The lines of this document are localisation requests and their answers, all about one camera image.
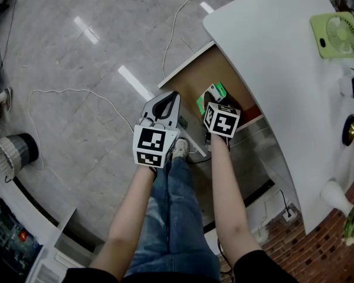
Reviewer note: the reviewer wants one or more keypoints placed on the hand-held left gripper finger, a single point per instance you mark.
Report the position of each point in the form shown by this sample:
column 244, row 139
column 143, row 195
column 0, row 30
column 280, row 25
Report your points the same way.
column 160, row 106
column 172, row 105

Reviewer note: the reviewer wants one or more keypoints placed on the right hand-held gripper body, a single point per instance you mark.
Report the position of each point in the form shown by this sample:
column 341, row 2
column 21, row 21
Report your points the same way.
column 222, row 121

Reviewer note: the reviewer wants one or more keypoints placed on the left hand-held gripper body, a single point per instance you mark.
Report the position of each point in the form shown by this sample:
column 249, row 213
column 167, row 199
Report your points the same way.
column 150, row 146

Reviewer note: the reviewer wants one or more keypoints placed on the green and white box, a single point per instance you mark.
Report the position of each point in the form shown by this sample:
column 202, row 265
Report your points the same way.
column 216, row 91

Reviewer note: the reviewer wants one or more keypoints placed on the white desk drawer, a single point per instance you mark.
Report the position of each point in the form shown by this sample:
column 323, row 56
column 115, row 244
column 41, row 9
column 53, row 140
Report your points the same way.
column 200, row 75

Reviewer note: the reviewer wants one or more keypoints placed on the person's left forearm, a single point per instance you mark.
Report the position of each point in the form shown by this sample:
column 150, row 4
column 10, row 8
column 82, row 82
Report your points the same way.
column 129, row 217

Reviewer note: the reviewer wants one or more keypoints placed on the person's right forearm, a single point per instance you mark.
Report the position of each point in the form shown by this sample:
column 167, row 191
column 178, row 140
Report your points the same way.
column 227, row 193

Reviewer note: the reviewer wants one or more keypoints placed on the person's white shoe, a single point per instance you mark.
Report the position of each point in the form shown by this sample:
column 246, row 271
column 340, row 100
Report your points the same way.
column 180, row 148

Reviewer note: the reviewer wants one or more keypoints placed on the person's blue jeans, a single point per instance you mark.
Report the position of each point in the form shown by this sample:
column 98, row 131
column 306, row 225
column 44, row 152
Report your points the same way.
column 177, row 217

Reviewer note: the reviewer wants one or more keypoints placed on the white shade table lamp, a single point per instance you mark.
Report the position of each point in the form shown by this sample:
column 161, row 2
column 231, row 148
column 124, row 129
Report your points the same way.
column 352, row 131

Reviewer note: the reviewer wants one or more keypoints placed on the grey pleated bin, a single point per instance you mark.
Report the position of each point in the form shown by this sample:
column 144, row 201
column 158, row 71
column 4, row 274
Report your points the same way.
column 14, row 153

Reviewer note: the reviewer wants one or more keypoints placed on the white vase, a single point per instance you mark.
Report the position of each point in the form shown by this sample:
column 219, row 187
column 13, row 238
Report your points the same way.
column 336, row 197

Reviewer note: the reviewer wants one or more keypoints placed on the light green desk fan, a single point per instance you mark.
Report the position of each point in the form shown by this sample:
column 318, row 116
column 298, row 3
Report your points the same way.
column 336, row 35

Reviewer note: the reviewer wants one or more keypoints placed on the person's black shirt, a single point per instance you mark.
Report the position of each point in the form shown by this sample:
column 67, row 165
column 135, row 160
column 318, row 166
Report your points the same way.
column 262, row 268

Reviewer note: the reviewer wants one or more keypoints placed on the white wall socket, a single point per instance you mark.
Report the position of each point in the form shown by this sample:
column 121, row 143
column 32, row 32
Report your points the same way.
column 289, row 215

